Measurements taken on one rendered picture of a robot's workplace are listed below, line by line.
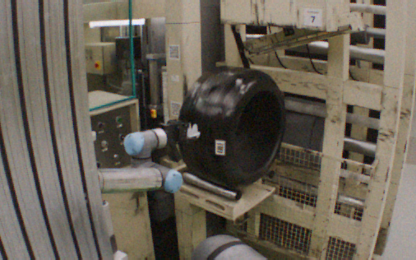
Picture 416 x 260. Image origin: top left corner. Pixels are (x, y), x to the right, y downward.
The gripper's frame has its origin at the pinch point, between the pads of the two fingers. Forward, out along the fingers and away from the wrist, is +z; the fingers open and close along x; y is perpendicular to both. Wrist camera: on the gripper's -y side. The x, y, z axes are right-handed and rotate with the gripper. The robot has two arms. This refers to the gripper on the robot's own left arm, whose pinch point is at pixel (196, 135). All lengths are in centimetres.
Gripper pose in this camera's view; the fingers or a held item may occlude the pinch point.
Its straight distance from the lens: 159.5
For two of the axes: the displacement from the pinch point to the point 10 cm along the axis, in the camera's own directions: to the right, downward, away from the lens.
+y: 0.6, -9.7, -2.4
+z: 6.5, -1.4, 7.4
